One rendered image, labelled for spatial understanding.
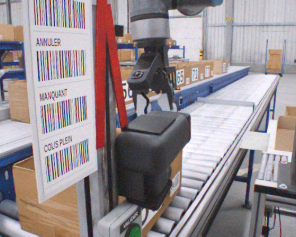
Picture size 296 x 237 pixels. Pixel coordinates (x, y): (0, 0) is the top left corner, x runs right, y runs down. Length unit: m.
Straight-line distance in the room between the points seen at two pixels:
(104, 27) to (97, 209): 0.21
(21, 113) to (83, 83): 1.03
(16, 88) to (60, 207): 0.74
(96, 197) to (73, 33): 0.19
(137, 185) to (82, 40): 0.18
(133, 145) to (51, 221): 0.42
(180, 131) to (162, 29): 0.34
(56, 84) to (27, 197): 0.50
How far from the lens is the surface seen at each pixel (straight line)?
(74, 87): 0.28
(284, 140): 1.37
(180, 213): 0.83
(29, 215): 0.76
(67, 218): 0.67
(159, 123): 0.36
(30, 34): 0.24
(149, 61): 0.65
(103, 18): 0.32
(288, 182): 1.05
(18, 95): 1.30
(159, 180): 0.37
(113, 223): 0.35
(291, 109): 1.95
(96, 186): 0.35
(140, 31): 0.67
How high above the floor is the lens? 1.18
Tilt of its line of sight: 13 degrees down
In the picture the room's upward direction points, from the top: straight up
